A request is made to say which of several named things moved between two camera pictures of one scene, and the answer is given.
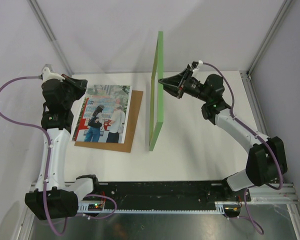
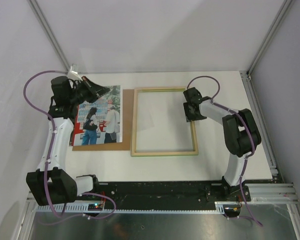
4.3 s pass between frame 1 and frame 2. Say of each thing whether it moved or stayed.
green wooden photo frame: moved
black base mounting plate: stayed
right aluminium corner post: stayed
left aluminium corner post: stayed
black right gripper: moved
